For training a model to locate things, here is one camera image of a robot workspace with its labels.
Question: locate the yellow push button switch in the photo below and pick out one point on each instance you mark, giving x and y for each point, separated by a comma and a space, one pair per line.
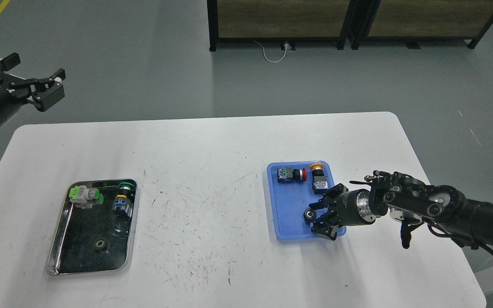
319, 179

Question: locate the black framed wooden cabinet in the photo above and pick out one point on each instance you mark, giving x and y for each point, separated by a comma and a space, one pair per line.
413, 21
284, 21

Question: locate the black gear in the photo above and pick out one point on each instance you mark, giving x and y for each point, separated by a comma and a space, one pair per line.
101, 245
309, 216

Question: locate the blue plastic tray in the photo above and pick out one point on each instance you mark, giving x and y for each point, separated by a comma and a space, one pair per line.
290, 200

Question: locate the green white push button switch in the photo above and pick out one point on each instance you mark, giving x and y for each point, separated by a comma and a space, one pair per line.
84, 197

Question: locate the black framed wooden cabinet right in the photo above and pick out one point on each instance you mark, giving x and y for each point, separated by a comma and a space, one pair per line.
413, 21

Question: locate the silver metal tray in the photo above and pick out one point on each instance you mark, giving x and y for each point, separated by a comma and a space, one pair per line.
72, 250

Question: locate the green black push button switch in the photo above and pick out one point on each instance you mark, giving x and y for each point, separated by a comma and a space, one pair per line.
123, 203

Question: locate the red push button switch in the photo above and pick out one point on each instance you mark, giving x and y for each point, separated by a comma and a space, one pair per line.
286, 175

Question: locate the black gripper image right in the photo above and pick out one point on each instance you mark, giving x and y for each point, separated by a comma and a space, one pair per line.
345, 208

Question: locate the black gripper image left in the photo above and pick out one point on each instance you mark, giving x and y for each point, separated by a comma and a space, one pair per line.
41, 93

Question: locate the black framed wooden cabinet left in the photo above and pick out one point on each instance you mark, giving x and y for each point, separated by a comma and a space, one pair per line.
284, 21

